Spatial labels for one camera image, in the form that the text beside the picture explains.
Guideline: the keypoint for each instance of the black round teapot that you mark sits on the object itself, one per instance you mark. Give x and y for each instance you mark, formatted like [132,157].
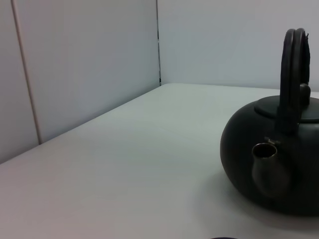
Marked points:
[261,129]

